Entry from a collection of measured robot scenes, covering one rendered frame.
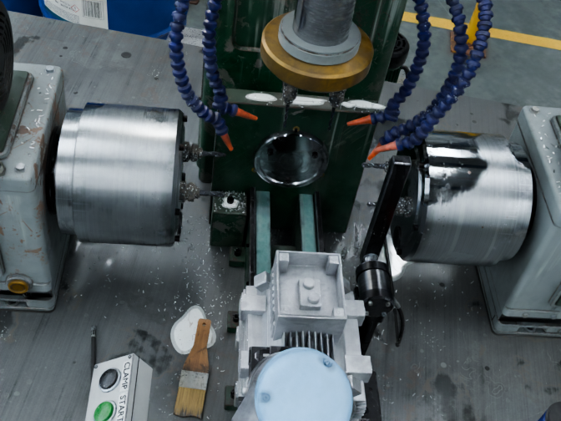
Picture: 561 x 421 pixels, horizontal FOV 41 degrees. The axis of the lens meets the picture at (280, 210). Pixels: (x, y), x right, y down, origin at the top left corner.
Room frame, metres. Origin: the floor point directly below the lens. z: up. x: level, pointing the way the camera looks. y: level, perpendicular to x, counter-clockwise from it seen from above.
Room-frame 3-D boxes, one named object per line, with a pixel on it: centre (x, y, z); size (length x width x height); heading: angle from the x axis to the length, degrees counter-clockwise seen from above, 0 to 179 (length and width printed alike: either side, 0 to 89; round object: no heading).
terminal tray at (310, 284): (0.67, -0.06, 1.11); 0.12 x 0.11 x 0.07; 9
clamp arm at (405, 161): (0.85, -0.17, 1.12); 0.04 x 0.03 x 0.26; 9
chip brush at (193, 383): (0.69, 0.10, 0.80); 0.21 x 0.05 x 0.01; 3
